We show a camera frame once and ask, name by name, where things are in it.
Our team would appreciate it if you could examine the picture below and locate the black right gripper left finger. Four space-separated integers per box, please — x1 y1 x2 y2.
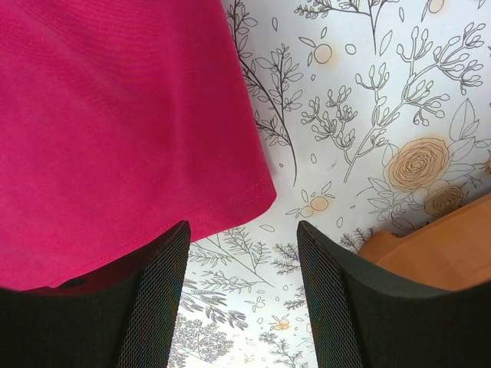
1 221 191 368

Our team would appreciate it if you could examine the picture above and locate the pink t shirt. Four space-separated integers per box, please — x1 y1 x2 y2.
1 1 276 291

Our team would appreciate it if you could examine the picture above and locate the floral patterned table mat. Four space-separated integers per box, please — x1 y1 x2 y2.
169 1 490 367

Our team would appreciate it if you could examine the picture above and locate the orange plastic basket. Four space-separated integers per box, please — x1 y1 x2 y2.
358 194 490 291

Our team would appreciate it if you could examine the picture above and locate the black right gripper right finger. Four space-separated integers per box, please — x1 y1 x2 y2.
297 221 490 368

